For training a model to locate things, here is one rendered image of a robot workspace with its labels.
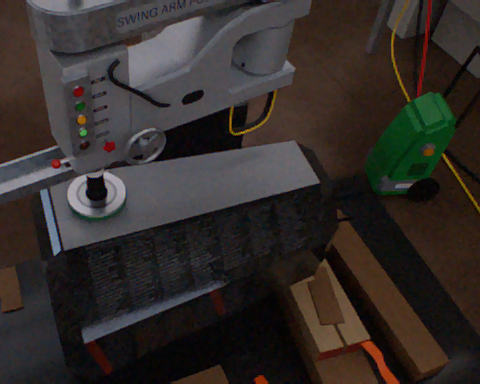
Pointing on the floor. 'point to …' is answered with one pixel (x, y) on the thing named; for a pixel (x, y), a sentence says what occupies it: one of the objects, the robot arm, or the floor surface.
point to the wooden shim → (9, 289)
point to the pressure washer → (418, 142)
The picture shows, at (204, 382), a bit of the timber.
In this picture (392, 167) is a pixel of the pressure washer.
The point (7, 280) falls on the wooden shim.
